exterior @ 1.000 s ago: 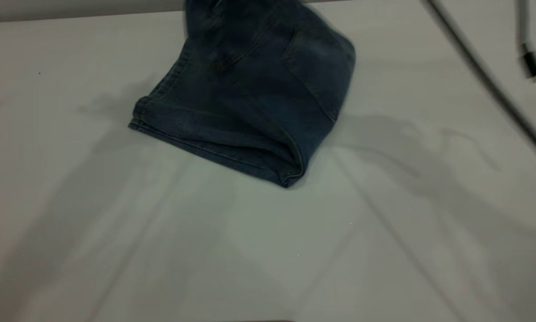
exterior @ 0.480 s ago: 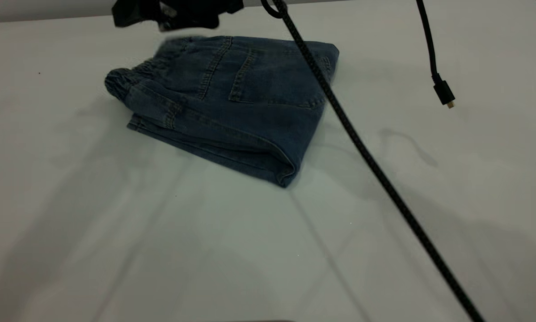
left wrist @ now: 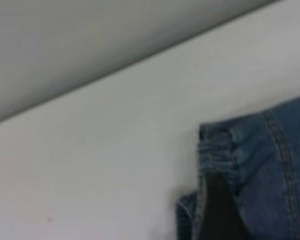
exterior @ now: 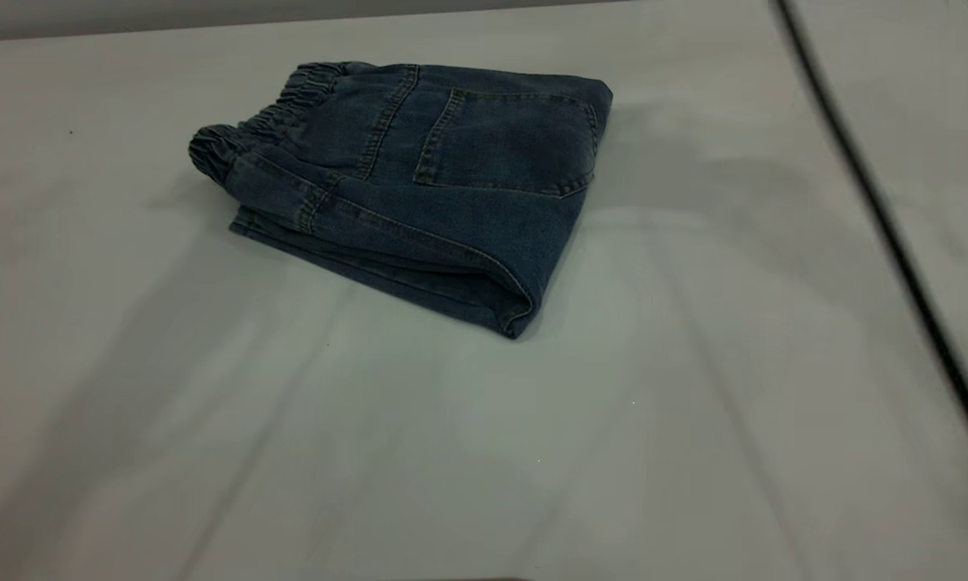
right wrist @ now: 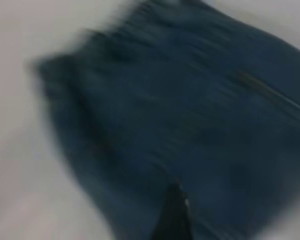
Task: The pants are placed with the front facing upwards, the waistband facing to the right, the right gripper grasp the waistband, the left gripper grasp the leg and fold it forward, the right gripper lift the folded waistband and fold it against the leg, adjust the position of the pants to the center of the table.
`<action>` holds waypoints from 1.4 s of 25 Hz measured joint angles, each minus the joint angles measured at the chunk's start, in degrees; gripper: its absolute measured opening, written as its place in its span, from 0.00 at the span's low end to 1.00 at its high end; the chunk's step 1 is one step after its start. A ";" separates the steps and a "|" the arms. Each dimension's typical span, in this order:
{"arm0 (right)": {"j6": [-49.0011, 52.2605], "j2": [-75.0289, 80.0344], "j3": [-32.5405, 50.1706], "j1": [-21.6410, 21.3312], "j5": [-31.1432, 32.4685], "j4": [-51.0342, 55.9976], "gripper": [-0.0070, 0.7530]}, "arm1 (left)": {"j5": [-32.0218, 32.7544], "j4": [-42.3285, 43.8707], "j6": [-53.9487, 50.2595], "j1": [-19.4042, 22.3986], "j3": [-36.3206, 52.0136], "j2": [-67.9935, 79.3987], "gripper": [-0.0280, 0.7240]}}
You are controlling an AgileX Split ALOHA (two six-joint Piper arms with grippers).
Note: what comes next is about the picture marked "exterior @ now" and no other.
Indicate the blue denim jeans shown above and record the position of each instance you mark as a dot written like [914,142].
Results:
[435,186]

